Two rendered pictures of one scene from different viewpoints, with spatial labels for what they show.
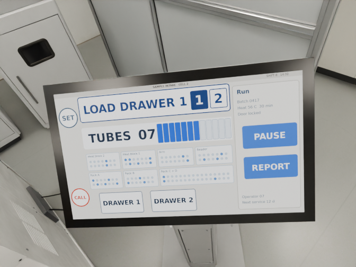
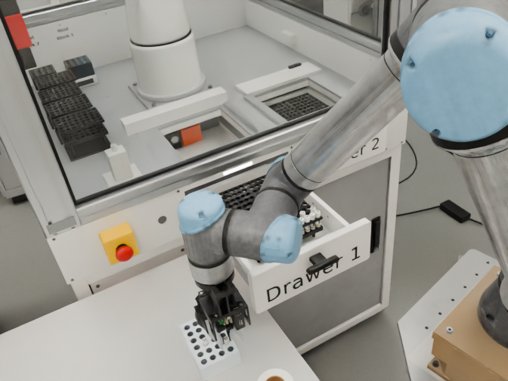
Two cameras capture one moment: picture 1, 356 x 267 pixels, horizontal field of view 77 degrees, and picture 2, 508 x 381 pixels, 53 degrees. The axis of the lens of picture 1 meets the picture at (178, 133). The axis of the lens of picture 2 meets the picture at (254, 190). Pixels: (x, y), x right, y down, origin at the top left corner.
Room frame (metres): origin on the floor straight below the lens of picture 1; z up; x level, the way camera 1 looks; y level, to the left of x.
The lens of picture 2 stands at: (-1.13, 0.59, 1.64)
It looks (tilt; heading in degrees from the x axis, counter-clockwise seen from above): 36 degrees down; 15
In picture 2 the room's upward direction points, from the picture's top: 7 degrees counter-clockwise
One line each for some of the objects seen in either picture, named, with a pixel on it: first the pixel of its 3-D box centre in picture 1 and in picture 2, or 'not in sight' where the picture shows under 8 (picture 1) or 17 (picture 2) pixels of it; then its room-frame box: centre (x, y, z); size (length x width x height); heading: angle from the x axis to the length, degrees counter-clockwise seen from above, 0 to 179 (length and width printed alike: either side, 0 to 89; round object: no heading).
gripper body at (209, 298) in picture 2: not in sight; (220, 297); (-0.54, 0.84, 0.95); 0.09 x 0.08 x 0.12; 37
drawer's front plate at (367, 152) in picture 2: not in sight; (343, 150); (0.08, 0.65, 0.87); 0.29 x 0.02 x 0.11; 129
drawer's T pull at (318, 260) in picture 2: not in sight; (319, 261); (-0.39, 0.67, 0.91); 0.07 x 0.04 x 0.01; 129
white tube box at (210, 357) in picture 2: not in sight; (209, 343); (-0.52, 0.89, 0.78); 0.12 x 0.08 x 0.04; 37
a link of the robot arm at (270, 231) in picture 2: not in sight; (267, 229); (-0.53, 0.74, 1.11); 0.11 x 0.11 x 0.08; 83
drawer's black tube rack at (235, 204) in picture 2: not in sight; (265, 216); (-0.21, 0.82, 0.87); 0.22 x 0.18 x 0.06; 39
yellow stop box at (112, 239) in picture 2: not in sight; (119, 244); (-0.34, 1.14, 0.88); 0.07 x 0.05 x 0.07; 129
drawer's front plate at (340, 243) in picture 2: not in sight; (312, 264); (-0.37, 0.69, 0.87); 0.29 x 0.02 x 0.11; 129
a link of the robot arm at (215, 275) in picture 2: not in sight; (212, 261); (-0.53, 0.84, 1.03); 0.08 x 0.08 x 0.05
